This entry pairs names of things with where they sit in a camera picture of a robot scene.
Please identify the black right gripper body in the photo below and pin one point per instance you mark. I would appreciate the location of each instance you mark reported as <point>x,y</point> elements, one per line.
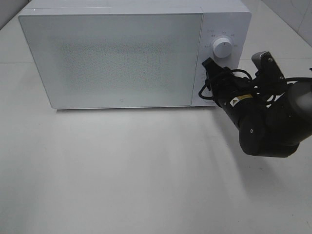
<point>236,88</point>

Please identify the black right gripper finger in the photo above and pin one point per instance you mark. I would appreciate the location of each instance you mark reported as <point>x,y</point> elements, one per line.
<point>213,70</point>

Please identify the round white door button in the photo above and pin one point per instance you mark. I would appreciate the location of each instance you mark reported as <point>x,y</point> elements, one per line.
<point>209,100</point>

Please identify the white microwave door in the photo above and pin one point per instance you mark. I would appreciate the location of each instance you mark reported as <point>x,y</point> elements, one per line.
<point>115,61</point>

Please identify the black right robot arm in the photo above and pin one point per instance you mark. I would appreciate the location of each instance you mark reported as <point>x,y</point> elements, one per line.
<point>272,113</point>

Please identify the upper white power knob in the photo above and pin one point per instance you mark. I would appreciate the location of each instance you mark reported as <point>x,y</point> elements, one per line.
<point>222,47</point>

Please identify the white microwave oven body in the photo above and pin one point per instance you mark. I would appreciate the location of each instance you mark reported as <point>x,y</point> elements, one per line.
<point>219,18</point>

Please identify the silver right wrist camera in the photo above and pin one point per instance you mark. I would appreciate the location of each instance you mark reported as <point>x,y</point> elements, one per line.
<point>267,68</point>

